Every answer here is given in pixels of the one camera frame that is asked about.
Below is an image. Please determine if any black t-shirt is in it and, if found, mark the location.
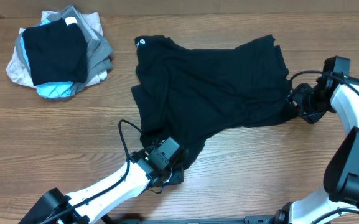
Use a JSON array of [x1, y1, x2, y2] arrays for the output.
[[131, 35, 298, 169]]

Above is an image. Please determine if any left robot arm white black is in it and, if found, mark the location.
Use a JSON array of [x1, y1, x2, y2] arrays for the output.
[[19, 148, 184, 224]]

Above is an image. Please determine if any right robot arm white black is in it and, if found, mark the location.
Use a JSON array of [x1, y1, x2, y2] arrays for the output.
[[266, 72, 359, 224]]

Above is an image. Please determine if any folded grey shirt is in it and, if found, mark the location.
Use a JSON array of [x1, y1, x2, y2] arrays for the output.
[[15, 5, 113, 100]]

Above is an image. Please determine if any folded light blue shirt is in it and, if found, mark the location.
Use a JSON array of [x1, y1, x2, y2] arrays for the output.
[[19, 18, 74, 99]]

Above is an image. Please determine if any folded black shirt on pile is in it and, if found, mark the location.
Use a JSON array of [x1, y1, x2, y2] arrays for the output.
[[22, 18, 88, 86]]

